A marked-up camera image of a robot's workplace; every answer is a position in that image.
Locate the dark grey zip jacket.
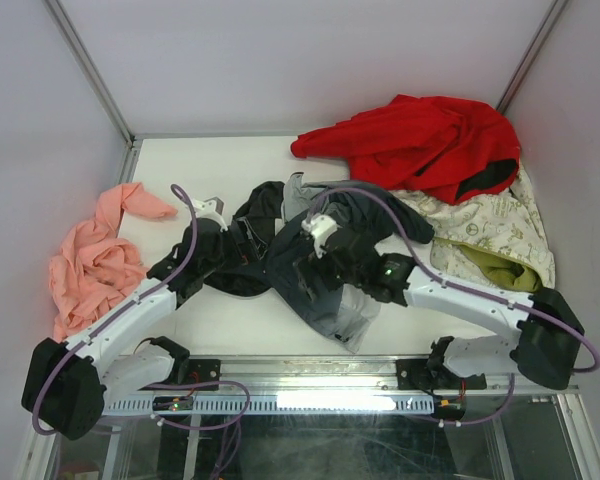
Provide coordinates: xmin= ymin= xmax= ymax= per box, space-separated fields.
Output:
xmin=205 ymin=173 xmax=434 ymax=353

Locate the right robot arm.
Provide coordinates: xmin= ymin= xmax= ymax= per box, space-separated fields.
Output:
xmin=294 ymin=215 xmax=584 ymax=390

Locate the red jacket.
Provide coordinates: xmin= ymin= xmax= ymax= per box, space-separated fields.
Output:
xmin=290 ymin=95 xmax=521 ymax=205

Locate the pink cloth garment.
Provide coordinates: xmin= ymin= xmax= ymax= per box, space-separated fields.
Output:
xmin=49 ymin=183 xmax=177 ymax=342

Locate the cream patterned garment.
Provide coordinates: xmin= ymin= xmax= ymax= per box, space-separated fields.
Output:
xmin=393 ymin=168 xmax=556 ymax=293

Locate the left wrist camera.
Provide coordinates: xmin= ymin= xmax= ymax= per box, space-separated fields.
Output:
xmin=190 ymin=197 xmax=228 ymax=231

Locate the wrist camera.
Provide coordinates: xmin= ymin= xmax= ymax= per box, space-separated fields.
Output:
xmin=301 ymin=214 xmax=339 ymax=259
xmin=190 ymin=197 xmax=228 ymax=231

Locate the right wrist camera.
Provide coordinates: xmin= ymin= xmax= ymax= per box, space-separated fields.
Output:
xmin=301 ymin=214 xmax=339 ymax=259

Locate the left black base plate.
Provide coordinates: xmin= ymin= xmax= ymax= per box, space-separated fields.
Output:
xmin=181 ymin=357 xmax=221 ymax=392

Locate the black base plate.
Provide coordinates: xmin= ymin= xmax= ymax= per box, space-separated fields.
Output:
xmin=395 ymin=358 xmax=487 ymax=393
xmin=181 ymin=357 xmax=221 ymax=392

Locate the aluminium front rail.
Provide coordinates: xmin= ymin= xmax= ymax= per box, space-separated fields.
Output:
xmin=42 ymin=353 xmax=580 ymax=396

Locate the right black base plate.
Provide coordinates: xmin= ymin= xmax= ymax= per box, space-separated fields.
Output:
xmin=395 ymin=358 xmax=487 ymax=393

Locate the white slotted cable duct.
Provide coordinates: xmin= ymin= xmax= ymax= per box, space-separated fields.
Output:
xmin=104 ymin=390 xmax=435 ymax=417

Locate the left aluminium corner post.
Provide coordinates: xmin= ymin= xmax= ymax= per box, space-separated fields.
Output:
xmin=42 ymin=0 xmax=135 ymax=148

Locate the aluminium corner post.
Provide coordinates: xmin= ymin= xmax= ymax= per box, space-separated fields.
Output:
xmin=496 ymin=0 xmax=571 ymax=115
xmin=42 ymin=0 xmax=135 ymax=148

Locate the right aluminium corner post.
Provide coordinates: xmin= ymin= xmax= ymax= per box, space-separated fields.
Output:
xmin=496 ymin=0 xmax=571 ymax=115

